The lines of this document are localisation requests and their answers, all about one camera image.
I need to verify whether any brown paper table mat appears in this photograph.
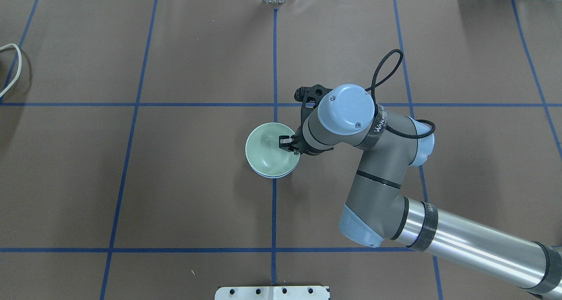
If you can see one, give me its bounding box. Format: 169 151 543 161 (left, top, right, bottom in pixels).
1 0 561 300

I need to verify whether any white camera mast base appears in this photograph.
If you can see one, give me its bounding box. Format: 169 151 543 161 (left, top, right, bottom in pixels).
214 286 331 300

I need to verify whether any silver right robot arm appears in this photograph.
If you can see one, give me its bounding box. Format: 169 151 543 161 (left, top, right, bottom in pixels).
279 84 561 300

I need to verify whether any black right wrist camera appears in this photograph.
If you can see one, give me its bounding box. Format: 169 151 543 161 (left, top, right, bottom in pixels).
294 84 333 124

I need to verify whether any green bowl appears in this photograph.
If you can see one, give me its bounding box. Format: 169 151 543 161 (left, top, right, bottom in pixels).
245 123 300 167

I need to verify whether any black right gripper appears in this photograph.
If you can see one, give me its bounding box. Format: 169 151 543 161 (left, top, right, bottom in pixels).
279 127 334 156

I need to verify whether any white toaster power cable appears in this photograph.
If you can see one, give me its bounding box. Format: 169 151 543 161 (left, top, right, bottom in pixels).
0 43 22 98

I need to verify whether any blue bowl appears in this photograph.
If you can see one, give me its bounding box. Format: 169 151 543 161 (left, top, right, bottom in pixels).
251 164 297 179

